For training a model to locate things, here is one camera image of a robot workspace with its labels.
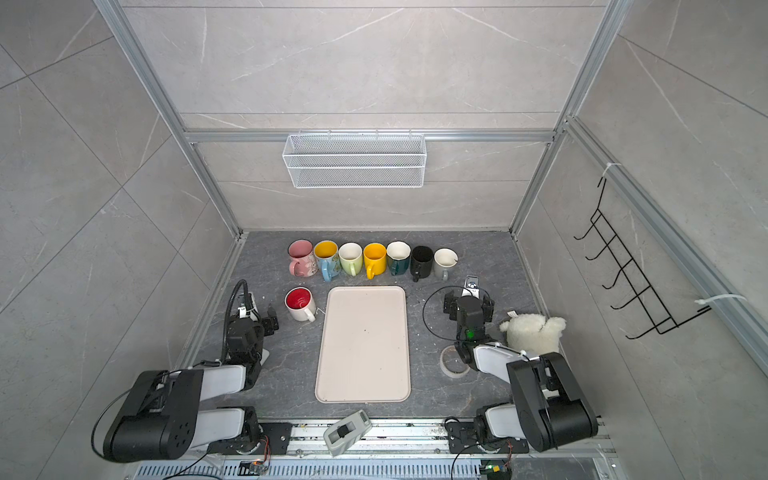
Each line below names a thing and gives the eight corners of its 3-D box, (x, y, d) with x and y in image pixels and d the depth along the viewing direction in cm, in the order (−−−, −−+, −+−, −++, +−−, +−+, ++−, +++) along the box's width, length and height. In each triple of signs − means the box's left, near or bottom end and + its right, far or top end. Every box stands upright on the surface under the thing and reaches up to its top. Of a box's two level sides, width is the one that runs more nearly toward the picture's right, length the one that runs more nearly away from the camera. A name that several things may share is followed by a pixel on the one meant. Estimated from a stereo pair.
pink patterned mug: (298, 286, 105) (289, 266, 96) (296, 261, 112) (287, 241, 103) (320, 281, 107) (313, 261, 98) (316, 257, 114) (310, 236, 105)
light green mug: (339, 283, 105) (336, 267, 98) (343, 259, 113) (339, 242, 105) (362, 283, 106) (359, 267, 98) (364, 259, 113) (362, 242, 105)
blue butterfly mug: (316, 287, 105) (309, 268, 96) (321, 259, 113) (315, 239, 104) (339, 287, 105) (335, 268, 96) (343, 259, 113) (339, 239, 104)
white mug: (286, 323, 95) (280, 312, 90) (293, 298, 101) (287, 286, 96) (315, 323, 95) (310, 312, 90) (319, 298, 101) (315, 286, 96)
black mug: (411, 284, 106) (413, 266, 98) (410, 263, 112) (411, 245, 104) (431, 284, 106) (434, 266, 98) (428, 263, 112) (431, 245, 104)
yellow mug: (364, 284, 106) (362, 267, 98) (365, 259, 113) (364, 242, 106) (386, 284, 106) (386, 267, 98) (386, 259, 113) (386, 242, 106)
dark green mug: (386, 285, 106) (386, 265, 97) (386, 260, 113) (386, 240, 104) (410, 285, 106) (412, 265, 97) (409, 260, 113) (411, 240, 104)
